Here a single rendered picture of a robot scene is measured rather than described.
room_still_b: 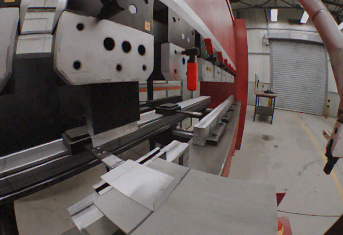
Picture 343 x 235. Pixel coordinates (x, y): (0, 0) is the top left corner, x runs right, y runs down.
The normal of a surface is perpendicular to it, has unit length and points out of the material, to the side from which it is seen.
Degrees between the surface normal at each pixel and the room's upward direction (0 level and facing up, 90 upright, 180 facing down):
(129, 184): 0
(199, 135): 90
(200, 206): 0
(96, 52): 90
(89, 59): 90
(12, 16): 90
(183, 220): 0
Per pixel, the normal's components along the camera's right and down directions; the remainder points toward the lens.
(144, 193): 0.00, -0.98
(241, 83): -0.51, 0.16
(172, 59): 0.86, 0.10
